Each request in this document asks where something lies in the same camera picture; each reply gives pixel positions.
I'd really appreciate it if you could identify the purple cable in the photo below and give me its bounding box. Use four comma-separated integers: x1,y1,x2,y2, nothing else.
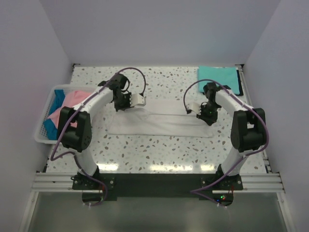
183,79,269,203
50,67,147,207

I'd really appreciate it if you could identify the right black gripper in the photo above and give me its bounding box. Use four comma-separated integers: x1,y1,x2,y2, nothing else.
197,102,220,126

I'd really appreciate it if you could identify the white t shirt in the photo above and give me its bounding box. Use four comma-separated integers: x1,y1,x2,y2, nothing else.
108,100,213,138

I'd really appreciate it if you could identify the white plastic basket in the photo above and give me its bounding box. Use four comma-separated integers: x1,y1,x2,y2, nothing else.
34,84,96,145

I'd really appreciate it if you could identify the pink t shirt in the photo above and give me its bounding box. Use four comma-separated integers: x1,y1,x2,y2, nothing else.
48,90,91,128

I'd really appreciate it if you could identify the aluminium frame rail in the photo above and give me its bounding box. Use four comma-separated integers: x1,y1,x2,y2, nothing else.
31,173,285,193

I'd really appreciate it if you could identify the folded teal t shirt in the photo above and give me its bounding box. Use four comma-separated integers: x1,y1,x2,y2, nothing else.
197,65,239,94

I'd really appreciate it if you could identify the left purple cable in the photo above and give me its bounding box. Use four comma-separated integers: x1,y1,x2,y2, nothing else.
50,67,147,207

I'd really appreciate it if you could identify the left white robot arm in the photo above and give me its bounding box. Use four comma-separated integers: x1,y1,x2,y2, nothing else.
51,74,132,189

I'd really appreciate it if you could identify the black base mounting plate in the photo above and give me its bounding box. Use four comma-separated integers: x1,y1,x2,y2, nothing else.
71,173,243,206

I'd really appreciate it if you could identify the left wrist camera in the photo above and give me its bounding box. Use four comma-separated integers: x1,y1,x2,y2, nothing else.
130,93,146,107

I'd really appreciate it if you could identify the folded black t shirt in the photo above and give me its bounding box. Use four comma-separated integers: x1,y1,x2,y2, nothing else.
202,70,244,96

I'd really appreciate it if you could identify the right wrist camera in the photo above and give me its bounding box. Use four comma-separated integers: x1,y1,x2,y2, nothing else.
186,102,201,115

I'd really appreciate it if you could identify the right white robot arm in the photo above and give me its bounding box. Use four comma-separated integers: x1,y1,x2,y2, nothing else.
197,83,269,190

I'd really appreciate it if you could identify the blue t shirt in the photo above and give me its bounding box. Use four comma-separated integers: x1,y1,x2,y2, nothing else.
43,89,65,140

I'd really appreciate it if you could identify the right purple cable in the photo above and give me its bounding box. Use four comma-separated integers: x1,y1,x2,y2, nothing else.
183,79,269,203

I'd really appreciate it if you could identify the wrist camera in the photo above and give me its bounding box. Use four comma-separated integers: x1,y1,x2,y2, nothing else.
186,102,201,115
130,93,146,107

